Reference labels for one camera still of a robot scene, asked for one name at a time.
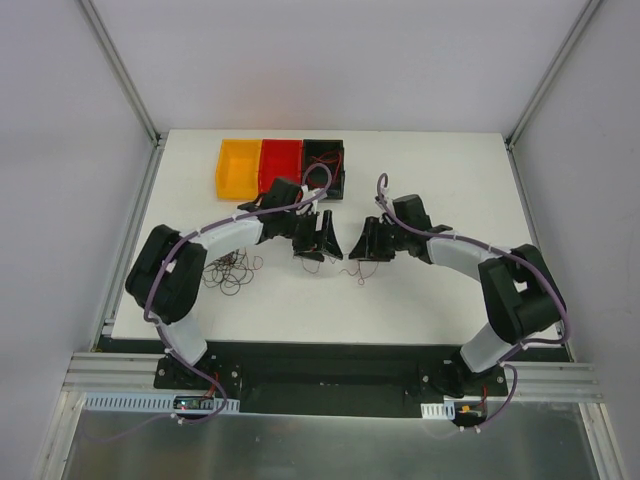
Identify brown cable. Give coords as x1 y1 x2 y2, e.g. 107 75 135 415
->
299 257 381 287

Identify red cable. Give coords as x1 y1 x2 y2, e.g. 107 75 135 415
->
308 148 345 175

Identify cable bundle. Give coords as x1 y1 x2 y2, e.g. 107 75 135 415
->
202 248 266 296

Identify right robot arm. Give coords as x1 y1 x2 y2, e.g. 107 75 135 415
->
349 194 566 398

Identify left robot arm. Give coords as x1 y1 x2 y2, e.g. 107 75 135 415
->
125 177 343 389

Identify black plastic bin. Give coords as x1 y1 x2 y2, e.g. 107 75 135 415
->
301 139 346 200

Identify red plastic bin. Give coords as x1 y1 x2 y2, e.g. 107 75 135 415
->
258 139 303 193

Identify yellow plastic bin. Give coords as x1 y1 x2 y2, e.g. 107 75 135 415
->
215 139 262 201

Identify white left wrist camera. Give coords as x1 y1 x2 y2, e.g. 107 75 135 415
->
295 185 326 216

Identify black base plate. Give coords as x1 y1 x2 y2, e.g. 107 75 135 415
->
99 339 568 419

